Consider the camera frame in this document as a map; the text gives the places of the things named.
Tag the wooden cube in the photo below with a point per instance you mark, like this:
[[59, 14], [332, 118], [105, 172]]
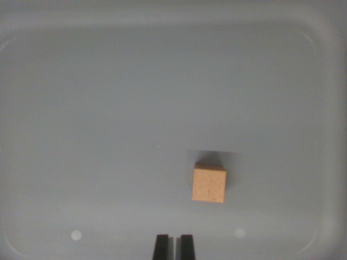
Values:
[[209, 185]]

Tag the grey plastic tray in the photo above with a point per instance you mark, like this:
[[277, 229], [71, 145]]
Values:
[[108, 108]]

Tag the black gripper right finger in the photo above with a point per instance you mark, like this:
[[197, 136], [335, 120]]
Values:
[[187, 247]]

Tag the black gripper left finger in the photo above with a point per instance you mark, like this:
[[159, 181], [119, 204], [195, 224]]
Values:
[[161, 247]]

